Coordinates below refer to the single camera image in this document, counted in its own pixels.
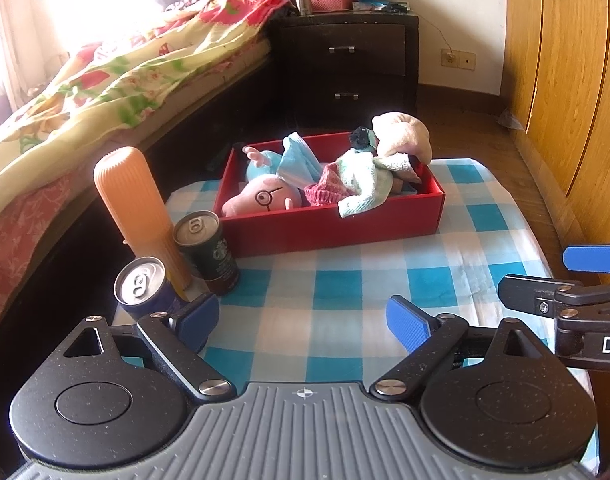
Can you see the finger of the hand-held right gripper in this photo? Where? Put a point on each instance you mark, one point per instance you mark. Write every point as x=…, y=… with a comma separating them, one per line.
x=595, y=257
x=525, y=292

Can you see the clear plastic wrap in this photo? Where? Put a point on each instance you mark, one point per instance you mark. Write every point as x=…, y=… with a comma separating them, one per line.
x=510, y=120

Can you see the small dark teal toy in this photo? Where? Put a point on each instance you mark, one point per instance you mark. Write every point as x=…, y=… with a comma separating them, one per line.
x=362, y=140

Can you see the beige plush toy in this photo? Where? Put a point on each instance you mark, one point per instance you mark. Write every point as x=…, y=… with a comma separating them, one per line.
x=400, y=135

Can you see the floral yellow blanket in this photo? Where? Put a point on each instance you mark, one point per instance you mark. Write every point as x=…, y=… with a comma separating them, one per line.
x=110, y=85

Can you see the light blue cloth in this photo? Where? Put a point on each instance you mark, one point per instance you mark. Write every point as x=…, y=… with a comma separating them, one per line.
x=297, y=157

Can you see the dark wooden bed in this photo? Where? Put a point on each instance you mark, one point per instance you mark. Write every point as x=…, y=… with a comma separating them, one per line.
x=210, y=110

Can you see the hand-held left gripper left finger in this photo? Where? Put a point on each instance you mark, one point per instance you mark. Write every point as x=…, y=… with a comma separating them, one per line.
x=200, y=320

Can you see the blue and yellow drink can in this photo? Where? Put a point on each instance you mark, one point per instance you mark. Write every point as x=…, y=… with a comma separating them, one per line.
x=140, y=280

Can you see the dark green drink can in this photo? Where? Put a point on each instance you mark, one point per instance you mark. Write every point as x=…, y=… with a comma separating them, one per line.
x=210, y=260

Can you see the wall socket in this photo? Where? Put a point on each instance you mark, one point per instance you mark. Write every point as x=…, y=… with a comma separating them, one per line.
x=460, y=59

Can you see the pink pig plush toy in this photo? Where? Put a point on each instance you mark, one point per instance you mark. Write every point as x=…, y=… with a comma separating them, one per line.
x=265, y=195

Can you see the red cardboard box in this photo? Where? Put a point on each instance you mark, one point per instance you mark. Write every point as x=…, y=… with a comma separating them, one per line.
x=335, y=230

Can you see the wooden wardrobe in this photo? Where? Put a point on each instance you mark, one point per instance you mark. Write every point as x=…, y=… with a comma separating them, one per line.
x=560, y=85

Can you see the blue checkered tablecloth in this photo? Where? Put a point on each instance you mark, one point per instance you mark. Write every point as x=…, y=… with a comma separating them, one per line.
x=335, y=285

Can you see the pink floral bed sheet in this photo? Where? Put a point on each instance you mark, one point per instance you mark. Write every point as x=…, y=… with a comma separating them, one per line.
x=25, y=235

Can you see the pale green towel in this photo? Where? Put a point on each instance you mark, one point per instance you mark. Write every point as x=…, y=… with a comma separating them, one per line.
x=365, y=185

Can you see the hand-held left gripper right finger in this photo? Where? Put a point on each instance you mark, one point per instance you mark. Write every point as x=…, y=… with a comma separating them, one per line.
x=410, y=325

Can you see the dark wooden nightstand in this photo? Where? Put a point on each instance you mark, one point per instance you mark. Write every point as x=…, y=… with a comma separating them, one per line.
x=310, y=70

